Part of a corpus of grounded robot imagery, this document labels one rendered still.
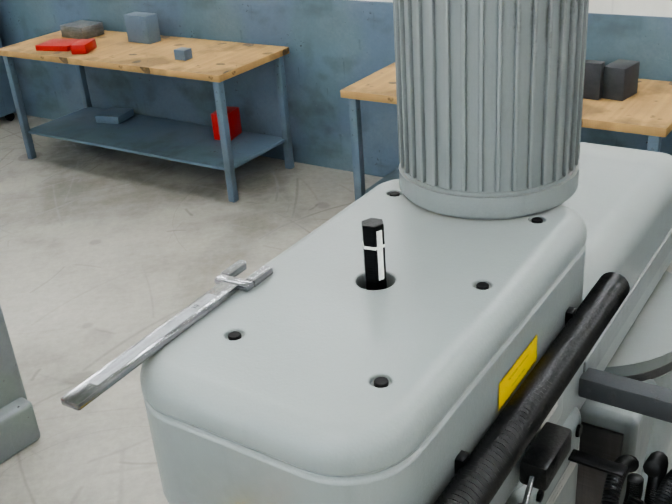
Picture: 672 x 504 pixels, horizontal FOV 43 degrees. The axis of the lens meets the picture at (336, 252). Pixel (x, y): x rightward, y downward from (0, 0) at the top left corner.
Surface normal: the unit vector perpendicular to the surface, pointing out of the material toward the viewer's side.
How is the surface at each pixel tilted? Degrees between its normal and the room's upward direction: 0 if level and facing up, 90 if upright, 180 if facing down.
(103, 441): 0
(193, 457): 90
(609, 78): 90
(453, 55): 90
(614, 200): 0
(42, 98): 90
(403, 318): 0
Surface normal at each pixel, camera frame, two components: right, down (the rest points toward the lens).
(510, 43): 0.06, 0.45
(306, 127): -0.54, 0.41
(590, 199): -0.07, -0.89
